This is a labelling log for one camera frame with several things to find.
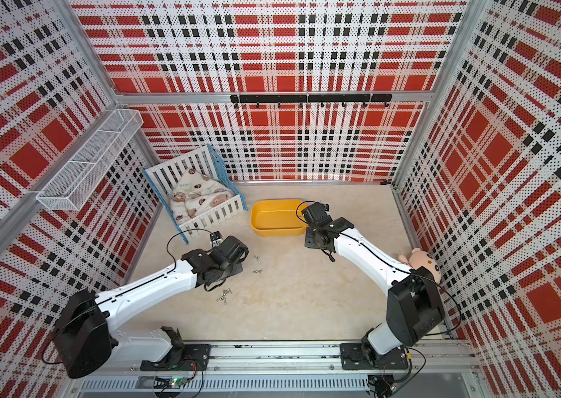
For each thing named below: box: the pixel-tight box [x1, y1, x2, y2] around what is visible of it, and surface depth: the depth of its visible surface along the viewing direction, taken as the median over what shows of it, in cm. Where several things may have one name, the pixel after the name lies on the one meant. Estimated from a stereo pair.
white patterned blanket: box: [170, 168, 235, 224], surface depth 111 cm
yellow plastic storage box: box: [250, 199, 308, 238], surface depth 111 cm
